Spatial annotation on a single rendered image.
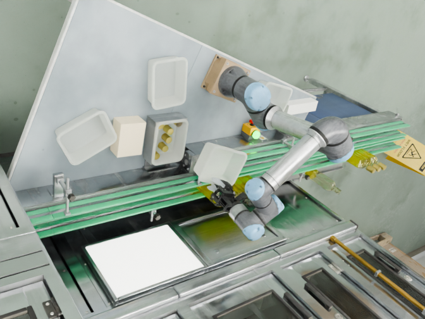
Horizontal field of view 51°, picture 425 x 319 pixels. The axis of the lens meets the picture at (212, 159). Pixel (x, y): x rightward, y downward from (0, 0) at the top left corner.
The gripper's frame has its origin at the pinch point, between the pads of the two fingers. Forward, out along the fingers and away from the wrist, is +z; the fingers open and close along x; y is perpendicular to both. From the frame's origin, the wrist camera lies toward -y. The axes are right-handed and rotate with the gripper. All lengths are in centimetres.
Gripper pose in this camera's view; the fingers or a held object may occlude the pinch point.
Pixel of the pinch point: (214, 180)
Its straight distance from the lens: 198.8
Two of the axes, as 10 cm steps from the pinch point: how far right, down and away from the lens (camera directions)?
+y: -7.1, -1.3, -6.9
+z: -5.1, -5.8, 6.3
